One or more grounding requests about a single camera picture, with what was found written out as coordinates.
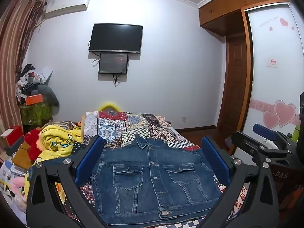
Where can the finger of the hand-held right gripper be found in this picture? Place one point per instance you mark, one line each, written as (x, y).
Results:
(251, 143)
(263, 133)

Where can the brown striped curtain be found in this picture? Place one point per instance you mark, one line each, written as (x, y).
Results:
(14, 52)

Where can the brown wooden door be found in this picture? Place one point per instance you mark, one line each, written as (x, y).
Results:
(234, 83)

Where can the black wall television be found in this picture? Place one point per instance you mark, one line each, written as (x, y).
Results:
(116, 38)

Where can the white red door sticker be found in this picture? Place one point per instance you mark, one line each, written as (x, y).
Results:
(272, 63)

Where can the white heart print sliding door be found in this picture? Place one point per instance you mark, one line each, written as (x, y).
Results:
(273, 95)

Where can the green patterned cloth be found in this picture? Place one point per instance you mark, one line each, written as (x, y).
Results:
(35, 114)

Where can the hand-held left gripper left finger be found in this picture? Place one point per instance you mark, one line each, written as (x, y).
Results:
(89, 161)

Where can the white air conditioner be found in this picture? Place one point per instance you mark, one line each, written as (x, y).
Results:
(67, 4)

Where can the yellow cartoon print blanket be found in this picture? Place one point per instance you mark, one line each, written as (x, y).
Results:
(57, 140)

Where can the patchwork patterned bedspread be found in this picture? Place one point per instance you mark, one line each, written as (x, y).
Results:
(133, 125)

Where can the pile of clothes and clutter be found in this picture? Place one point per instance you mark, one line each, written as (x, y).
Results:
(28, 80)

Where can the orange box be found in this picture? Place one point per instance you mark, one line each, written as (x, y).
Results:
(34, 99)

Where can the red plush toy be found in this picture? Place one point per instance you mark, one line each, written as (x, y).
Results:
(32, 142)

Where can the wooden wardrobe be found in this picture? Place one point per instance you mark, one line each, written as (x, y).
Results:
(213, 16)

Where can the small black wall monitor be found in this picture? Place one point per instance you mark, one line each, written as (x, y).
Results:
(113, 63)

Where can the lime green bottle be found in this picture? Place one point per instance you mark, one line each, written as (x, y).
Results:
(295, 135)

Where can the blue denim jacket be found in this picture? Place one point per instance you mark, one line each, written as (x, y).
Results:
(142, 178)

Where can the grey rounded cover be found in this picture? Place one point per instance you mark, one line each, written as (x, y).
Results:
(51, 97)

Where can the pink soft toy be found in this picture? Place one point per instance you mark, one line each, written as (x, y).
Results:
(16, 190)

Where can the red and white box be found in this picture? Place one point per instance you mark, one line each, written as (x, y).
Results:
(11, 135)

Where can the brown cardboard box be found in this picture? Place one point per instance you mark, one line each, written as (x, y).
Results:
(22, 155)

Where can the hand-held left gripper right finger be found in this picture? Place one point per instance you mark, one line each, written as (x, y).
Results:
(216, 159)

